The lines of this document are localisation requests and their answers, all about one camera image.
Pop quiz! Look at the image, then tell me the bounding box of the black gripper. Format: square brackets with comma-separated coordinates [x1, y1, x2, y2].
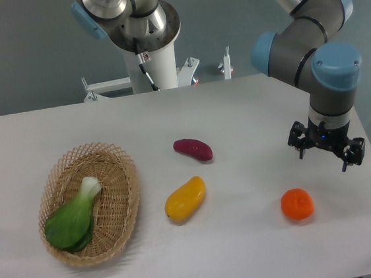
[287, 120, 366, 172]

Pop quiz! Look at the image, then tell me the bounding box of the orange fruit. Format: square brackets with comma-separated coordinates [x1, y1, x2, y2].
[280, 188, 314, 221]

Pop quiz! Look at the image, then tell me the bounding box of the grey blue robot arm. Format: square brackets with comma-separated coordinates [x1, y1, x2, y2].
[71, 0, 365, 166]

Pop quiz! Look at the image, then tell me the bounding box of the purple sweet potato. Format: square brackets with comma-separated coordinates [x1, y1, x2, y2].
[173, 139, 213, 162]

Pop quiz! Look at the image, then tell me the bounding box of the yellow mango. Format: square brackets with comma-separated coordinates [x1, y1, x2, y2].
[164, 176, 206, 223]

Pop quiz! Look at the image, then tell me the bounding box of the woven wicker basket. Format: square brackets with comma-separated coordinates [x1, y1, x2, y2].
[38, 142, 140, 267]

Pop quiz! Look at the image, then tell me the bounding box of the green bok choy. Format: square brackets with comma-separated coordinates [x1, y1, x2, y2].
[44, 176, 102, 253]

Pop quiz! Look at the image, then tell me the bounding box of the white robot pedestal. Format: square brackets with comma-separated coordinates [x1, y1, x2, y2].
[73, 0, 237, 102]

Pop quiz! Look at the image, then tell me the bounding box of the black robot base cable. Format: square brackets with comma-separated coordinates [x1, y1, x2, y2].
[131, 35, 160, 94]

